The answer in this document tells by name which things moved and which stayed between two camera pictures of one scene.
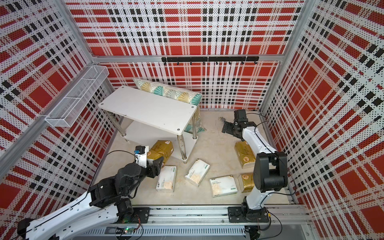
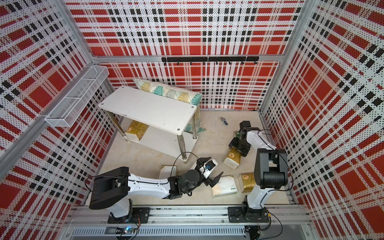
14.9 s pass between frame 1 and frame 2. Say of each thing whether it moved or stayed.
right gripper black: moved
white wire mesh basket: stayed
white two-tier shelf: stayed
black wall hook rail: stayed
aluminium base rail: stayed
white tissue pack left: stayed
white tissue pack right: stayed
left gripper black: moved
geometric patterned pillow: stayed
